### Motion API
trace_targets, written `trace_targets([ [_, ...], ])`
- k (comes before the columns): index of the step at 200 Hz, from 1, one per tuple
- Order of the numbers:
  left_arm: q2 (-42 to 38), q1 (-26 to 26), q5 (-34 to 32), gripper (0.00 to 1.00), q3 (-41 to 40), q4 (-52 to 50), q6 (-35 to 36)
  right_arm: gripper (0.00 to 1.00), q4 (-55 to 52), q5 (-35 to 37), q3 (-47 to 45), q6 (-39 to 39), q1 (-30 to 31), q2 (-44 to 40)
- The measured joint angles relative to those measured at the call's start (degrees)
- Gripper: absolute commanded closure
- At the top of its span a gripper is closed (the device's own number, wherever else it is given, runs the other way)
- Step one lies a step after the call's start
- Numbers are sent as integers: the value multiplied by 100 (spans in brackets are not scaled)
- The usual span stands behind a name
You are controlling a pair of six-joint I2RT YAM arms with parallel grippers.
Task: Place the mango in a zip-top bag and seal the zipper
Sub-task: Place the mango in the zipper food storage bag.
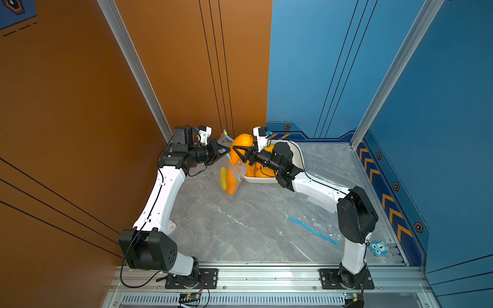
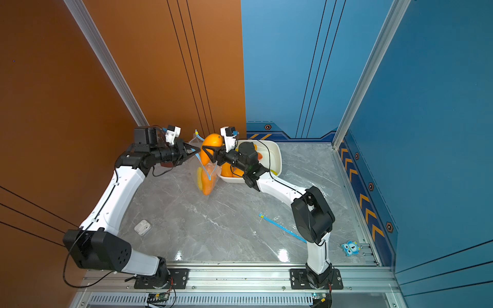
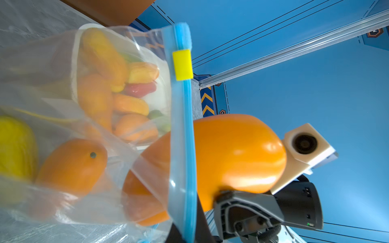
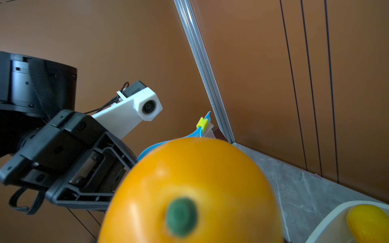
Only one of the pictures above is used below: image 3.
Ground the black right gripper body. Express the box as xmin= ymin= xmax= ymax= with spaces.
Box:
xmin=214 ymin=181 xmax=324 ymax=243

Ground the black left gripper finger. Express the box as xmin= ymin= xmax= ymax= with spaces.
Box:
xmin=165 ymin=196 xmax=215 ymax=243

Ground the large orange mango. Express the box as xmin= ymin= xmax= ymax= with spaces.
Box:
xmin=122 ymin=114 xmax=287 ymax=226

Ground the clear zip-top bag blue zipper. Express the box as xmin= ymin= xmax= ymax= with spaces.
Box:
xmin=1 ymin=23 xmax=198 ymax=243

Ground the yellow orange mango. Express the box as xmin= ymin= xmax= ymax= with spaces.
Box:
xmin=126 ymin=62 xmax=160 ymax=84
xmin=81 ymin=28 xmax=129 ymax=92

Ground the green yellow mango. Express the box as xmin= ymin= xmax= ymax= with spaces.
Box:
xmin=148 ymin=110 xmax=171 ymax=133

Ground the yellow orange mango in bowl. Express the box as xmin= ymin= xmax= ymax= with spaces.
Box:
xmin=126 ymin=62 xmax=160 ymax=84

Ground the red apple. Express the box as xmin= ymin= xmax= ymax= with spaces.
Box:
xmin=123 ymin=81 xmax=157 ymax=98

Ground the white fruit bowl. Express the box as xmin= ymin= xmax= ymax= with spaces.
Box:
xmin=71 ymin=24 xmax=172 ymax=146

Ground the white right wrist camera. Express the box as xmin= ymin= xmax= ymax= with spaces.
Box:
xmin=270 ymin=123 xmax=339 ymax=194

